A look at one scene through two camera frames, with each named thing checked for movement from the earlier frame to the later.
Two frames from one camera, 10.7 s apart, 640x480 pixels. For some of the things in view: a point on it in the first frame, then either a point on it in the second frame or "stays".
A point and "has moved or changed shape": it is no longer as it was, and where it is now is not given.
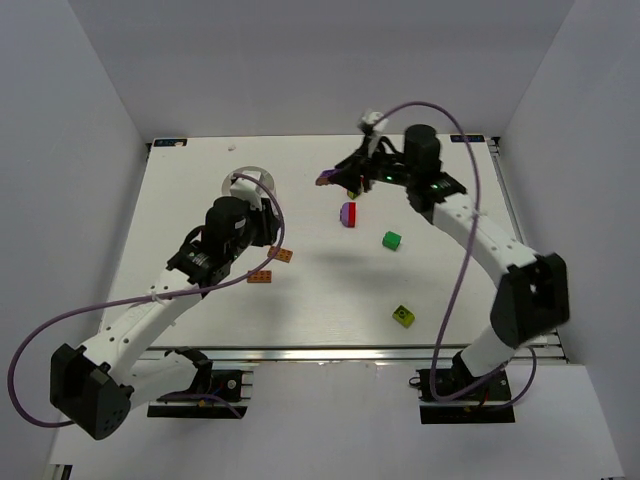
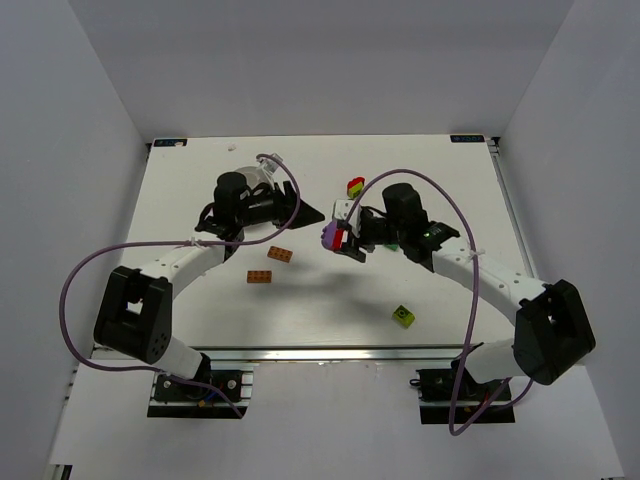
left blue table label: [169, 142] stays
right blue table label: [471, 138] stays
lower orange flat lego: [261, 276] stays
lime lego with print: [404, 316] stays
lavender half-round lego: [345, 214] has moved or changed shape
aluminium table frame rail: [321, 353] stays
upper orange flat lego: [282, 254] stays
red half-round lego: [352, 207] has moved or changed shape
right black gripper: [356, 170] -> [361, 231]
